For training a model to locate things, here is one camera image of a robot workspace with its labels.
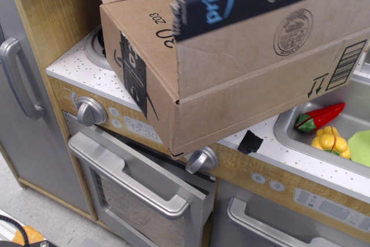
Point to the grey toy fridge door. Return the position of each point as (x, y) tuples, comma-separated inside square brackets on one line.
[(36, 150)]

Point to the yellow toy bell pepper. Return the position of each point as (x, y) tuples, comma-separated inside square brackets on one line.
[(330, 140)]

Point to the silver left stove knob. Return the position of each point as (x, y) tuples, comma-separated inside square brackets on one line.
[(90, 112)]

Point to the silver stove knob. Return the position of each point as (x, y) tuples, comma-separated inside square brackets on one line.
[(202, 159), (90, 112)]

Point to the red toy chili pepper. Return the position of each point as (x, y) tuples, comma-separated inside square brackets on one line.
[(315, 119)]

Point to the grey toy stove burner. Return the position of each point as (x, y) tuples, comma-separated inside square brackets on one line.
[(95, 50)]

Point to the grey toy dishwasher door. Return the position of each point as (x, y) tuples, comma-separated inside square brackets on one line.
[(243, 218)]

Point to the silver right stove knob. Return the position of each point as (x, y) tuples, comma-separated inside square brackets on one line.
[(202, 159)]

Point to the digital clock panel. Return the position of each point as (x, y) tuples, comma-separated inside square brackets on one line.
[(142, 129)]

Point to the grey toy sink basin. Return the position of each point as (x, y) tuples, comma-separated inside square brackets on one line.
[(354, 118)]

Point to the grey fridge door handle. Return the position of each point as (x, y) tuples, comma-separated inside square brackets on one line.
[(9, 51)]

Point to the grey toy oven door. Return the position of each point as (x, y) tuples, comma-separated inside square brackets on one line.
[(143, 196)]

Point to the green toy lettuce leaf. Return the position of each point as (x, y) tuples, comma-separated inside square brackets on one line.
[(359, 147)]

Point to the dishwasher control panel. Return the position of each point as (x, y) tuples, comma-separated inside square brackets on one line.
[(332, 209)]

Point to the large brown cardboard box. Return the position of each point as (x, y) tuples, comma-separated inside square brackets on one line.
[(201, 70)]

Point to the black tape piece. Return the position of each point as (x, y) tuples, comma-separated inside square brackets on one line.
[(250, 143)]

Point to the orange object bottom left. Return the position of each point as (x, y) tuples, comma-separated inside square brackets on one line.
[(33, 236)]

